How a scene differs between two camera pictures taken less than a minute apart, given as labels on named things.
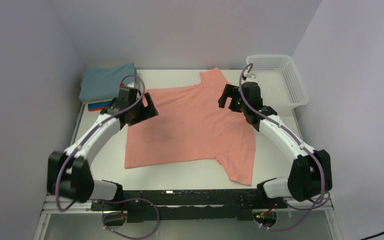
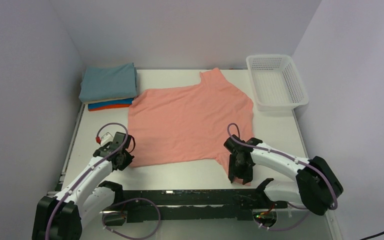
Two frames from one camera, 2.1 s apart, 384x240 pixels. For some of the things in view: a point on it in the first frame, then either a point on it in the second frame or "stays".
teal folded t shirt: x=103 y=82 stays
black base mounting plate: x=237 y=204 stays
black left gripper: x=147 y=112 to x=127 y=161
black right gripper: x=230 y=91 to x=233 y=171
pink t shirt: x=190 y=125 stays
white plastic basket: x=281 y=87 stays
